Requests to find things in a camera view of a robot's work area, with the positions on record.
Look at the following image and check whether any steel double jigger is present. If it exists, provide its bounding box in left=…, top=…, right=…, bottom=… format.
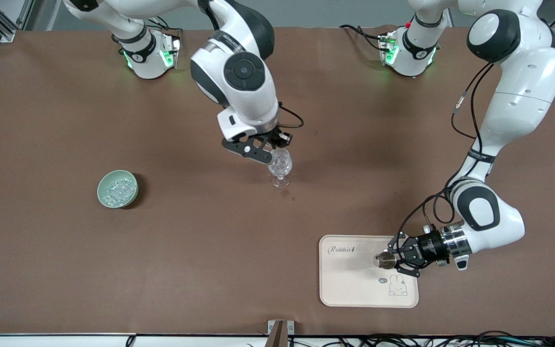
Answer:
left=373, top=251, right=398, bottom=270

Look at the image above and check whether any clear stemmed wine glass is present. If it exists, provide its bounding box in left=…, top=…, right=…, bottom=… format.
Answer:
left=267, top=148, right=293, bottom=188

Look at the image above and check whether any heap of clear ice cubes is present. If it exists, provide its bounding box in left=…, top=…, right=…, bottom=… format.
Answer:
left=103, top=178, right=136, bottom=206

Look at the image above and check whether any cream tray with rabbit print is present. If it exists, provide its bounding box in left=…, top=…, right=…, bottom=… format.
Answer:
left=319, top=235, right=419, bottom=308

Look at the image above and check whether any pale green ceramic bowl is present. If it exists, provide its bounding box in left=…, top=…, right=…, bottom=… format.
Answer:
left=97, top=170, right=139, bottom=209

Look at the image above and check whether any brown table mat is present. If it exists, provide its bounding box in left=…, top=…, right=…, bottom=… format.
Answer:
left=0, top=27, right=555, bottom=336

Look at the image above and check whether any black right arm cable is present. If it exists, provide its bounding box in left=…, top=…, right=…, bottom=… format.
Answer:
left=277, top=101, right=305, bottom=129

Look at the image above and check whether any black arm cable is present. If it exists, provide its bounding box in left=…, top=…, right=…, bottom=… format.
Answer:
left=396, top=62, right=496, bottom=252
left=277, top=101, right=305, bottom=129

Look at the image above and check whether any black cable bundle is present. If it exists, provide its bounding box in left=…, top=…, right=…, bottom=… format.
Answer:
left=287, top=331, right=555, bottom=347

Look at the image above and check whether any black left base cable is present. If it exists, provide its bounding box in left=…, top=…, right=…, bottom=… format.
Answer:
left=339, top=24, right=385, bottom=52

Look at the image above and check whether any black base cable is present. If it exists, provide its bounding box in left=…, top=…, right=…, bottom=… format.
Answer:
left=145, top=16, right=183, bottom=44
left=339, top=24, right=385, bottom=52

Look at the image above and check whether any grey metal bracket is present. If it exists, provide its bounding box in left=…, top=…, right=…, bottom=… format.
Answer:
left=267, top=320, right=295, bottom=347

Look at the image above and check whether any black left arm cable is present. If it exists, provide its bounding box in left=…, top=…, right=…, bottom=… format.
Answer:
left=396, top=62, right=496, bottom=252

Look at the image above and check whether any black right base cable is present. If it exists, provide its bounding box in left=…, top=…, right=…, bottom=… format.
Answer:
left=145, top=16, right=183, bottom=44

